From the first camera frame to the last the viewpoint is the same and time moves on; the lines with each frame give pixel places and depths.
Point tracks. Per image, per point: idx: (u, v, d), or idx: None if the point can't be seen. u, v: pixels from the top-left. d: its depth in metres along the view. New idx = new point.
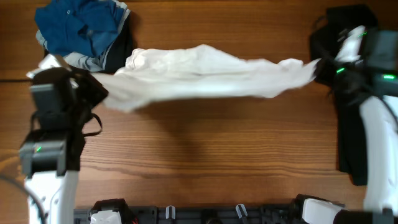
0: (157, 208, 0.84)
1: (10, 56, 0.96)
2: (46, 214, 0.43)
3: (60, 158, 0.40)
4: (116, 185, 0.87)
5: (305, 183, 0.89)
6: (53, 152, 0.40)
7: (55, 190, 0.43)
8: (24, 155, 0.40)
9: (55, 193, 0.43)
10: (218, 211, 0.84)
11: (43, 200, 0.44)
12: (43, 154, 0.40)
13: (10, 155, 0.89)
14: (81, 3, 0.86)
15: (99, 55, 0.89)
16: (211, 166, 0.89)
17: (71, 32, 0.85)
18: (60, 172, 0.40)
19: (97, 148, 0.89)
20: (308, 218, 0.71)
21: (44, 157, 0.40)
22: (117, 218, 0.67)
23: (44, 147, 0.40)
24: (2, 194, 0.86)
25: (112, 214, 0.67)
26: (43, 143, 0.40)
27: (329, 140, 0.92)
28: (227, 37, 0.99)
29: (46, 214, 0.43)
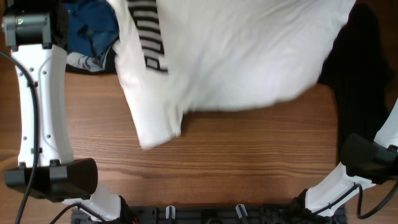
0: (157, 208, 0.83)
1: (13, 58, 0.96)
2: (36, 84, 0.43)
3: (43, 28, 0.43)
4: (116, 184, 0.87)
5: (305, 183, 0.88)
6: (38, 25, 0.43)
7: (43, 60, 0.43)
8: (7, 28, 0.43)
9: (44, 63, 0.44)
10: (218, 211, 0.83)
11: (32, 70, 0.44)
12: (26, 28, 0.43)
13: (10, 155, 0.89)
14: (81, 3, 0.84)
15: (99, 55, 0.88)
16: (211, 166, 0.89)
17: (71, 32, 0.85)
18: (45, 43, 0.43)
19: (99, 148, 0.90)
20: (313, 202, 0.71)
21: (29, 28, 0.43)
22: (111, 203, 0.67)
23: (27, 21, 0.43)
24: (5, 194, 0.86)
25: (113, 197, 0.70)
26: (27, 16, 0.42)
27: (329, 140, 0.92)
28: None
29: (38, 86, 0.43)
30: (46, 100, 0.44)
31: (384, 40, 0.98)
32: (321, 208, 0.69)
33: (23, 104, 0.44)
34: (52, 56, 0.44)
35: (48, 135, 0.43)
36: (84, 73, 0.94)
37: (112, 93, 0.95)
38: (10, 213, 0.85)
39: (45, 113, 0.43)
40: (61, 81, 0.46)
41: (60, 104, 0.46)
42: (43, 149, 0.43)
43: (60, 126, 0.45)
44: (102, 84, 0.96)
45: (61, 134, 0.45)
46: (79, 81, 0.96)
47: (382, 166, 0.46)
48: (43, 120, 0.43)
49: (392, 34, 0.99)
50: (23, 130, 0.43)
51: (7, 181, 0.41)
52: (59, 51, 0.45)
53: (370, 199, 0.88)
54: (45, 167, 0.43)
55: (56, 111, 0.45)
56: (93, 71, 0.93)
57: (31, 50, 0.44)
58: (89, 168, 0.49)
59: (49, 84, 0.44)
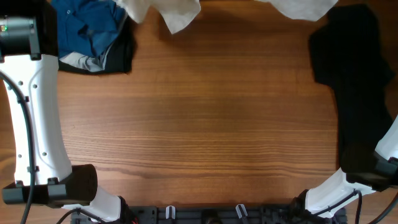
0: (157, 208, 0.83)
1: None
2: (27, 100, 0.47)
3: (30, 37, 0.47)
4: (116, 184, 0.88)
5: (305, 183, 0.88)
6: (25, 31, 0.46)
7: (32, 76, 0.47)
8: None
9: (33, 78, 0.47)
10: (218, 211, 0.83)
11: (21, 85, 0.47)
12: (11, 34, 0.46)
13: (10, 155, 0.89)
14: (81, 3, 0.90)
15: (99, 55, 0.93)
16: (211, 166, 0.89)
17: (71, 32, 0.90)
18: (33, 54, 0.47)
19: (99, 148, 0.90)
20: (311, 206, 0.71)
21: (13, 36, 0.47)
22: (111, 204, 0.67)
23: (10, 27, 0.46)
24: None
25: (113, 198, 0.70)
26: (10, 24, 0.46)
27: (329, 140, 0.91)
28: (226, 35, 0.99)
29: (28, 101, 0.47)
30: (38, 114, 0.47)
31: (385, 40, 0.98)
32: (321, 210, 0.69)
33: (15, 118, 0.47)
34: (41, 70, 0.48)
35: (44, 153, 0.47)
36: (84, 73, 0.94)
37: (112, 92, 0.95)
38: (10, 213, 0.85)
39: (38, 129, 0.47)
40: (51, 93, 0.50)
41: (52, 117, 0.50)
42: (39, 166, 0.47)
43: (53, 137, 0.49)
44: (102, 84, 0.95)
45: (54, 147, 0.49)
46: (79, 80, 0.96)
47: (381, 177, 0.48)
48: (36, 135, 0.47)
49: (393, 33, 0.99)
50: (18, 148, 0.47)
51: (6, 198, 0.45)
52: (48, 61, 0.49)
53: (370, 199, 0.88)
54: (43, 185, 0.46)
55: (49, 124, 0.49)
56: (93, 71, 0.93)
57: (20, 64, 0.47)
58: (87, 177, 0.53)
59: (39, 100, 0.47)
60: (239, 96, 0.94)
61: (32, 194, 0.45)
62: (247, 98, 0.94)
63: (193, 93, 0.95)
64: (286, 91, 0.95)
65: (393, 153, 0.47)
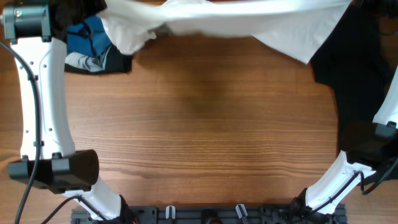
0: (157, 208, 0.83)
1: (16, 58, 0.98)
2: (37, 78, 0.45)
3: (43, 22, 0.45)
4: (116, 184, 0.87)
5: (305, 183, 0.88)
6: (37, 17, 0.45)
7: (43, 53, 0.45)
8: (6, 21, 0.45)
9: (45, 57, 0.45)
10: (218, 211, 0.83)
11: (32, 64, 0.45)
12: (25, 20, 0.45)
13: (10, 154, 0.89)
14: None
15: (99, 55, 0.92)
16: (211, 166, 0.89)
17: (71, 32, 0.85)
18: (45, 36, 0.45)
19: (99, 148, 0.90)
20: (313, 196, 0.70)
21: (28, 22, 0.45)
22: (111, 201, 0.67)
23: (25, 13, 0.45)
24: (5, 194, 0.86)
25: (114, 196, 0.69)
26: (25, 9, 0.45)
27: (329, 140, 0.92)
28: None
29: (38, 79, 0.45)
30: (47, 93, 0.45)
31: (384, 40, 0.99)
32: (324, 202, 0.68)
33: (25, 96, 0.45)
34: (53, 50, 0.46)
35: (50, 129, 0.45)
36: (83, 73, 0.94)
37: (111, 92, 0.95)
38: (9, 213, 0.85)
39: (46, 105, 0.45)
40: (61, 71, 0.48)
41: (60, 97, 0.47)
42: (45, 142, 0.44)
43: (61, 119, 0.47)
44: (102, 84, 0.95)
45: (61, 126, 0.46)
46: (79, 79, 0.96)
47: (382, 142, 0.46)
48: (43, 112, 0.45)
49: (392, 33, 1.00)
50: (25, 124, 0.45)
51: (10, 173, 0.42)
52: (59, 45, 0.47)
53: (369, 199, 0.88)
54: (47, 159, 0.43)
55: (57, 106, 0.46)
56: (92, 71, 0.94)
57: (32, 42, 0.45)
58: (91, 159, 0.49)
59: (49, 79, 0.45)
60: (239, 96, 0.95)
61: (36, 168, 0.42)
62: (247, 98, 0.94)
63: (193, 93, 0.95)
64: (286, 91, 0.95)
65: (390, 117, 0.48)
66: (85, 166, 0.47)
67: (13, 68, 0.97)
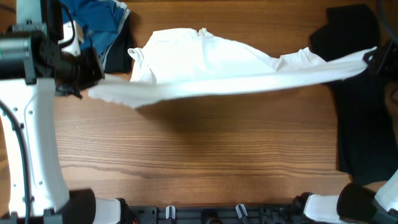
0: (157, 208, 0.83)
1: None
2: (22, 126, 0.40)
3: (26, 61, 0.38)
4: (116, 184, 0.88)
5: (305, 183, 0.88)
6: (18, 53, 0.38)
7: (27, 100, 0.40)
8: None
9: (29, 104, 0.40)
10: (218, 211, 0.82)
11: (15, 110, 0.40)
12: (5, 56, 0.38)
13: None
14: (81, 3, 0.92)
15: (99, 55, 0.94)
16: (211, 166, 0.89)
17: None
18: (28, 79, 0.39)
19: (99, 148, 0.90)
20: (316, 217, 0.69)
21: (9, 58, 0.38)
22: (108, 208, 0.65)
23: (4, 48, 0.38)
24: (4, 194, 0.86)
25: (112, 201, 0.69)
26: (4, 43, 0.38)
27: (329, 139, 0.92)
28: (225, 37, 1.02)
29: (24, 127, 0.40)
30: (34, 143, 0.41)
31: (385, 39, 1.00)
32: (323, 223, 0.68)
33: (9, 146, 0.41)
34: (40, 93, 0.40)
35: (40, 182, 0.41)
36: None
37: None
38: None
39: (34, 154, 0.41)
40: (49, 115, 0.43)
41: (48, 140, 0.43)
42: (35, 196, 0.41)
43: (52, 168, 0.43)
44: None
45: (51, 173, 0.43)
46: None
47: None
48: (32, 162, 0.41)
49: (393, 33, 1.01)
50: (12, 177, 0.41)
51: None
52: (47, 85, 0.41)
53: None
54: (38, 216, 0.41)
55: (46, 154, 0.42)
56: None
57: (13, 89, 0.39)
58: (86, 198, 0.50)
59: (36, 128, 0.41)
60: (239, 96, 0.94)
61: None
62: (247, 98, 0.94)
63: None
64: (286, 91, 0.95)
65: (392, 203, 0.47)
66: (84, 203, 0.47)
67: None
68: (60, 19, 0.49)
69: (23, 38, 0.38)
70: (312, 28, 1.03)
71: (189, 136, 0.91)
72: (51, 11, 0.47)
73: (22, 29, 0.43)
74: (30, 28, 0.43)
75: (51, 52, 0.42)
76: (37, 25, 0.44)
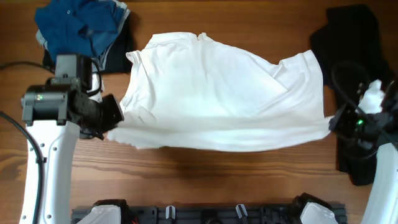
0: (157, 208, 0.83)
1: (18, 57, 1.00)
2: (45, 160, 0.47)
3: (61, 106, 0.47)
4: (116, 184, 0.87)
5: (305, 183, 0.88)
6: (55, 102, 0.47)
7: (55, 139, 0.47)
8: (26, 104, 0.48)
9: (55, 141, 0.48)
10: (218, 212, 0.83)
11: (42, 145, 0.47)
12: (44, 104, 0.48)
13: (10, 155, 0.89)
14: (81, 3, 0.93)
15: (99, 55, 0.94)
16: (211, 167, 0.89)
17: (71, 32, 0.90)
18: (60, 119, 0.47)
19: (99, 148, 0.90)
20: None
21: (46, 106, 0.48)
22: (108, 215, 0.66)
23: (45, 98, 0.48)
24: (4, 194, 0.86)
25: (112, 206, 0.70)
26: (45, 93, 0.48)
27: (329, 139, 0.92)
28: (224, 37, 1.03)
29: (46, 162, 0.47)
30: (51, 180, 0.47)
31: (384, 40, 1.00)
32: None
33: (29, 178, 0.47)
34: (64, 134, 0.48)
35: (49, 214, 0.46)
36: None
37: (111, 92, 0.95)
38: (9, 213, 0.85)
39: (50, 185, 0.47)
40: (68, 155, 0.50)
41: (64, 175, 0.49)
42: None
43: (61, 201, 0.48)
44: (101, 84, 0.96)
45: (60, 207, 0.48)
46: None
47: None
48: (46, 195, 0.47)
49: (392, 34, 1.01)
50: (24, 208, 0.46)
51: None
52: (71, 129, 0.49)
53: None
54: None
55: (60, 189, 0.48)
56: None
57: (45, 127, 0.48)
58: None
59: (56, 162, 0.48)
60: None
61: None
62: None
63: None
64: None
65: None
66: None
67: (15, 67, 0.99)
68: (89, 72, 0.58)
69: (60, 91, 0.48)
70: (312, 28, 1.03)
71: None
72: (83, 67, 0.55)
73: (60, 82, 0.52)
74: (66, 81, 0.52)
75: (81, 101, 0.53)
76: (71, 79, 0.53)
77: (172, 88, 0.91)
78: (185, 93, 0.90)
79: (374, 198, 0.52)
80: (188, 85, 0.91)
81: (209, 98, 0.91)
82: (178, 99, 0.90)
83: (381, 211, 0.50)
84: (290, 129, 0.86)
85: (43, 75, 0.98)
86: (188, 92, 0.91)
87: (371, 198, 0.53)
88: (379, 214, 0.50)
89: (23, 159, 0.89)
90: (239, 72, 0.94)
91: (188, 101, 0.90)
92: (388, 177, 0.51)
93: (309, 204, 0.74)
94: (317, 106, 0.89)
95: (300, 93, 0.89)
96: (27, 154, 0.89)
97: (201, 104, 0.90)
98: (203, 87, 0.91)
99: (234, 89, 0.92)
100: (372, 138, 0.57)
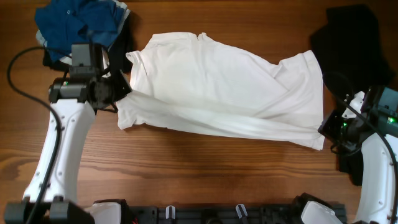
0: (157, 208, 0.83)
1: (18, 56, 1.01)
2: (63, 128, 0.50)
3: (83, 90, 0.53)
4: (116, 184, 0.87)
5: (305, 183, 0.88)
6: (77, 87, 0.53)
7: (74, 111, 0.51)
8: (52, 91, 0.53)
9: (75, 114, 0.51)
10: (218, 211, 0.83)
11: (63, 117, 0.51)
12: (68, 88, 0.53)
13: (9, 155, 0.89)
14: (81, 4, 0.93)
15: None
16: (211, 166, 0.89)
17: (71, 32, 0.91)
18: (80, 98, 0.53)
19: (99, 148, 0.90)
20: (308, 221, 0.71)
21: (69, 90, 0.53)
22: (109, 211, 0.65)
23: (69, 83, 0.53)
24: (4, 195, 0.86)
25: (112, 203, 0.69)
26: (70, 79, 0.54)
27: (329, 140, 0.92)
28: (225, 36, 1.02)
29: (64, 129, 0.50)
30: (67, 145, 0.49)
31: (384, 40, 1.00)
32: None
33: (46, 143, 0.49)
34: (83, 111, 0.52)
35: (60, 172, 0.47)
36: None
37: None
38: None
39: (64, 149, 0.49)
40: (83, 130, 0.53)
41: (78, 147, 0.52)
42: (51, 184, 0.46)
43: (72, 167, 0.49)
44: None
45: (70, 172, 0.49)
46: None
47: None
48: (60, 157, 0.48)
49: (392, 33, 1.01)
50: (39, 166, 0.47)
51: (7, 218, 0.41)
52: (87, 109, 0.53)
53: None
54: (48, 201, 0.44)
55: (72, 156, 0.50)
56: None
57: (66, 103, 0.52)
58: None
59: (73, 131, 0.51)
60: None
61: (33, 213, 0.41)
62: None
63: None
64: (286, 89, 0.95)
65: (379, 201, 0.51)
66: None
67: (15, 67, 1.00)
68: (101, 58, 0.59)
69: (82, 83, 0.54)
70: (313, 28, 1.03)
71: (190, 137, 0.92)
72: (94, 53, 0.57)
73: (76, 71, 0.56)
74: (82, 70, 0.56)
75: (100, 89, 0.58)
76: (86, 69, 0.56)
77: (173, 84, 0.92)
78: (185, 89, 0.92)
79: (368, 185, 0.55)
80: (189, 80, 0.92)
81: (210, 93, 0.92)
82: (180, 94, 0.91)
83: (380, 191, 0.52)
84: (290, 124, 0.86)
85: (42, 74, 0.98)
86: (188, 88, 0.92)
87: (365, 183, 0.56)
88: (377, 193, 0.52)
89: (23, 159, 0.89)
90: (239, 68, 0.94)
91: (189, 96, 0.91)
92: (375, 158, 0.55)
93: (310, 203, 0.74)
94: (319, 104, 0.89)
95: (302, 93, 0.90)
96: (27, 154, 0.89)
97: (200, 103, 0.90)
98: (203, 83, 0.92)
99: (234, 84, 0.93)
100: (355, 138, 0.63)
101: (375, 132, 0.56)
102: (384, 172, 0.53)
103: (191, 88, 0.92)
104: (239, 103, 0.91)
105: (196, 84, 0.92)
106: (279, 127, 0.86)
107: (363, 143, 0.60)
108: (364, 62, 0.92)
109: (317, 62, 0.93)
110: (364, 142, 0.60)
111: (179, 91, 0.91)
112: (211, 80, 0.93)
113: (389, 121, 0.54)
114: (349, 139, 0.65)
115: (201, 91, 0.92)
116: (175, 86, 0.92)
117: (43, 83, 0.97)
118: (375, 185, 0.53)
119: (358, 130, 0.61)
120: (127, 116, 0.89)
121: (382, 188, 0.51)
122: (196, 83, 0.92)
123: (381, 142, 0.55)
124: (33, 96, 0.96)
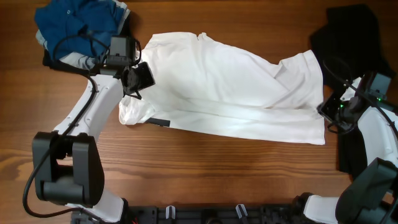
0: (157, 209, 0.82)
1: (18, 56, 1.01)
2: (97, 91, 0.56)
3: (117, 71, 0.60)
4: (116, 184, 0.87)
5: (305, 183, 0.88)
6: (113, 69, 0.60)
7: (109, 83, 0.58)
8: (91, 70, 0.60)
9: (109, 83, 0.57)
10: (218, 211, 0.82)
11: (98, 85, 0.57)
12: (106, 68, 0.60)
13: (9, 155, 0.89)
14: (81, 4, 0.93)
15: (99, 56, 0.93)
16: (211, 166, 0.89)
17: (71, 32, 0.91)
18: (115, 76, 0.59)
19: (99, 148, 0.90)
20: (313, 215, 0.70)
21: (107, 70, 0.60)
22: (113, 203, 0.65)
23: (109, 65, 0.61)
24: (3, 194, 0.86)
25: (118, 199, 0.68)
26: (110, 62, 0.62)
27: (329, 140, 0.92)
28: (225, 36, 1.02)
29: (98, 93, 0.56)
30: (98, 102, 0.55)
31: (384, 40, 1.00)
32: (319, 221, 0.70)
33: (81, 99, 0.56)
34: (112, 86, 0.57)
35: (88, 119, 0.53)
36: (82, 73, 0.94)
37: None
38: (9, 213, 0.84)
39: (95, 106, 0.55)
40: (112, 99, 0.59)
41: (105, 110, 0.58)
42: (79, 124, 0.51)
43: (97, 121, 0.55)
44: None
45: (95, 124, 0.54)
46: (79, 79, 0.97)
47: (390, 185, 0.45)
48: (89, 108, 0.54)
49: (392, 33, 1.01)
50: (71, 112, 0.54)
51: (34, 142, 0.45)
52: (118, 87, 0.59)
53: None
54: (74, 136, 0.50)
55: (99, 114, 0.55)
56: None
57: (105, 78, 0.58)
58: (99, 183, 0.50)
59: (106, 95, 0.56)
60: None
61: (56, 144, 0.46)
62: None
63: None
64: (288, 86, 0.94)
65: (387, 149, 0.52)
66: (92, 175, 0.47)
67: (15, 66, 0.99)
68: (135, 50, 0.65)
69: (116, 70, 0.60)
70: (313, 28, 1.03)
71: (190, 136, 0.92)
72: (130, 46, 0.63)
73: (113, 58, 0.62)
74: (118, 58, 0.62)
75: (131, 76, 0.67)
76: (122, 58, 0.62)
77: (175, 78, 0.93)
78: (186, 82, 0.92)
79: (373, 143, 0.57)
80: (191, 73, 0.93)
81: (212, 85, 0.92)
82: (183, 88, 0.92)
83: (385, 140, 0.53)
84: (288, 116, 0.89)
85: (43, 74, 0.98)
86: (190, 81, 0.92)
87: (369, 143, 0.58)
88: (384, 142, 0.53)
89: (23, 159, 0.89)
90: (238, 61, 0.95)
91: (191, 88, 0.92)
92: (372, 120, 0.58)
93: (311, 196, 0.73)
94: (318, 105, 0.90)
95: (302, 93, 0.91)
96: (27, 154, 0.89)
97: (203, 96, 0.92)
98: (204, 74, 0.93)
99: (235, 76, 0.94)
100: (351, 119, 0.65)
101: (369, 106, 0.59)
102: (384, 127, 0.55)
103: (193, 81, 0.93)
104: (240, 94, 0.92)
105: (198, 77, 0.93)
106: (278, 118, 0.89)
107: (359, 120, 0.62)
108: (364, 61, 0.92)
109: (317, 61, 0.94)
110: (362, 118, 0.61)
111: (181, 85, 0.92)
112: (213, 73, 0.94)
113: (377, 100, 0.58)
114: (344, 119, 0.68)
115: (203, 83, 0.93)
116: (177, 80, 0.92)
117: (43, 83, 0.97)
118: (379, 140, 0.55)
119: (353, 110, 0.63)
120: (130, 112, 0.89)
121: (386, 137, 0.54)
122: (198, 75, 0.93)
123: (372, 109, 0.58)
124: (33, 96, 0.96)
